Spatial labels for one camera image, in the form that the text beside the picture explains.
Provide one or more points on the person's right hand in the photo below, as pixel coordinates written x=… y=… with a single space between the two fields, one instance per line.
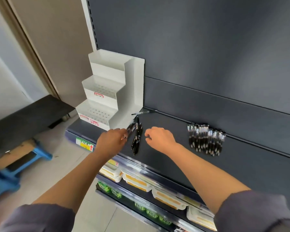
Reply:
x=163 y=140

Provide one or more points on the person's left hand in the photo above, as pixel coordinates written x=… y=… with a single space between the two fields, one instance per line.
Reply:
x=110 y=143

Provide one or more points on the pile of black pens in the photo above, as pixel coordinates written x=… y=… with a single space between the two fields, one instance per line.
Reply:
x=136 y=142

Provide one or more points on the row of clear-barrel pens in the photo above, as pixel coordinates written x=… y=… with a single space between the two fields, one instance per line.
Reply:
x=205 y=140

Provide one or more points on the white tiered pen holder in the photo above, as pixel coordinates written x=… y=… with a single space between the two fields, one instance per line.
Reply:
x=133 y=94

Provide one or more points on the person's right forearm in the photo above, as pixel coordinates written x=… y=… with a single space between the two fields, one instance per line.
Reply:
x=207 y=176

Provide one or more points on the person's left forearm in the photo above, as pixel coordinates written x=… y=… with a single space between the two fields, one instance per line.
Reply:
x=75 y=183

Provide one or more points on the yellow green price tag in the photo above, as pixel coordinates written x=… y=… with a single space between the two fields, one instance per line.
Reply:
x=84 y=143

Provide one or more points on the row of green packets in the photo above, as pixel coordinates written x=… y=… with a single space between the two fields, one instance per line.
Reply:
x=104 y=187

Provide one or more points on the blue plastic object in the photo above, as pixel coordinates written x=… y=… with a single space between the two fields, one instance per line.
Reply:
x=42 y=154

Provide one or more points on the brown cardboard piece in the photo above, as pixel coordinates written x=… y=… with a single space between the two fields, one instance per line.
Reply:
x=17 y=152

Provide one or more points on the grey left sleeve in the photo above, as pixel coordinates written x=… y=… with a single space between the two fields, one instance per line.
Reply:
x=38 y=218

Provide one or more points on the grey sleeve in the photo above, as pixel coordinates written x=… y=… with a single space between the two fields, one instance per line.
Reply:
x=256 y=212
x=38 y=218

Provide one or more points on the dark grey shelf unit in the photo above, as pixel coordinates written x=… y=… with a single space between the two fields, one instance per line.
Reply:
x=207 y=45

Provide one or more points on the grey right sleeve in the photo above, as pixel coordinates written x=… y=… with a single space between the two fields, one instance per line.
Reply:
x=256 y=212

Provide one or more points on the white slotted shelf upright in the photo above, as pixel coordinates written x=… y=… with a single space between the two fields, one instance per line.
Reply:
x=86 y=19

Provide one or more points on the brown door frame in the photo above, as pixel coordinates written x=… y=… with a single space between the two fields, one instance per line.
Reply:
x=30 y=45

